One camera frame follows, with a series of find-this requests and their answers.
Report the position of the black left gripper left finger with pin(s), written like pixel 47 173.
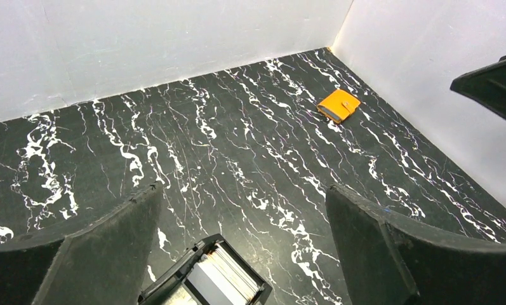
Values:
pixel 99 258

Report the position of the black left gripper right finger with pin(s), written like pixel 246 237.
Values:
pixel 389 258

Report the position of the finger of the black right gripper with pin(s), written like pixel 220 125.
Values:
pixel 486 86

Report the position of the orange leather card holder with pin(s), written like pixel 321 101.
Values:
pixel 338 106

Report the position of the black card box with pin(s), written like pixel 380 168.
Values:
pixel 172 286

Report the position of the stack of cards in box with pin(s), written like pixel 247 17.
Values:
pixel 219 279

